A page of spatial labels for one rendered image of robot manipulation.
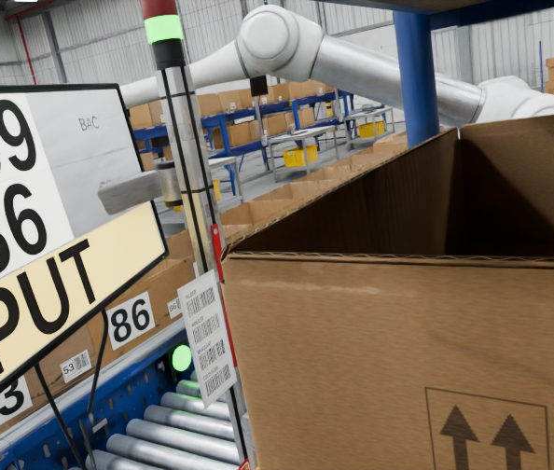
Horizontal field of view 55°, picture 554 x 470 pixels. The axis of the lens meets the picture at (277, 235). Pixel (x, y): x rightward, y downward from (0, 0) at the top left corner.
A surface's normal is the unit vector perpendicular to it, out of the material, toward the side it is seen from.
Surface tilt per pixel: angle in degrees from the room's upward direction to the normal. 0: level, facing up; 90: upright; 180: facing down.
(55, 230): 86
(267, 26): 87
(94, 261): 86
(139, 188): 90
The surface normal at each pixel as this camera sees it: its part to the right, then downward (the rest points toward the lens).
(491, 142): -0.51, 0.29
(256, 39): -0.16, 0.21
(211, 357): 0.84, -0.01
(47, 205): 0.95, -0.18
